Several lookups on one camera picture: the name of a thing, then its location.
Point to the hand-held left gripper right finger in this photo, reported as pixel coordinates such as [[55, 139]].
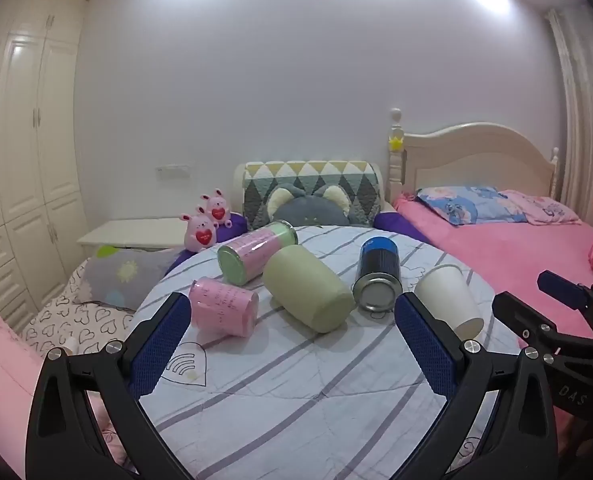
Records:
[[424, 345]]

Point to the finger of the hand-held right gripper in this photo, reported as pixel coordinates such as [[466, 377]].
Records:
[[559, 287], [521, 315]]

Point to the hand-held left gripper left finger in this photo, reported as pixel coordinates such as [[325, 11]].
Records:
[[159, 345]]

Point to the white paper cup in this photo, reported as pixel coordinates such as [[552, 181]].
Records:
[[444, 295]]

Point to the small pink cup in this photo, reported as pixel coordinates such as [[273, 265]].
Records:
[[224, 305]]

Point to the green cup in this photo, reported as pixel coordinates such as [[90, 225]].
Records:
[[306, 287]]

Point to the pink bedsheet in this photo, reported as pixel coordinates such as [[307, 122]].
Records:
[[516, 255]]

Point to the grey flower print pillow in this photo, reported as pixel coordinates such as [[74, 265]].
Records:
[[121, 275]]

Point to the pink cartoon pillow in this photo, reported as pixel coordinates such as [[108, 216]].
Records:
[[546, 207]]

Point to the heart print white sheet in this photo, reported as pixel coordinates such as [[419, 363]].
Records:
[[76, 322]]

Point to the blue and black can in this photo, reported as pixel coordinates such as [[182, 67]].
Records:
[[379, 265]]

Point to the white nightstand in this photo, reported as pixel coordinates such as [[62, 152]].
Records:
[[136, 232]]

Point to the pink rabbit plush toy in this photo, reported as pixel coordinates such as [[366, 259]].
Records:
[[201, 232], [218, 209]]

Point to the blue cartoon pillow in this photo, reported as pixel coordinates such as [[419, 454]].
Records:
[[466, 205]]

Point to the purple sheet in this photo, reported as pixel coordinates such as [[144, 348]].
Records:
[[396, 225]]

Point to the pink and green can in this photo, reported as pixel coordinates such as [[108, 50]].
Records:
[[254, 252]]

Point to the cream wooden bed headboard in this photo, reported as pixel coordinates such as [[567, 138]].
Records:
[[476, 160]]

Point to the pink fluffy blanket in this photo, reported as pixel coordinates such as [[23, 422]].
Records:
[[1, 365]]

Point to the grey bear cushion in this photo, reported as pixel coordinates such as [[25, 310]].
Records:
[[309, 210]]

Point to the white curtain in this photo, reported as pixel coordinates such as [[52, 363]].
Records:
[[586, 110]]

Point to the triangle pattern quilted headboard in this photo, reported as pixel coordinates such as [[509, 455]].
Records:
[[316, 172]]

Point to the white wardrobe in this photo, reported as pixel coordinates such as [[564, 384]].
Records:
[[26, 160]]

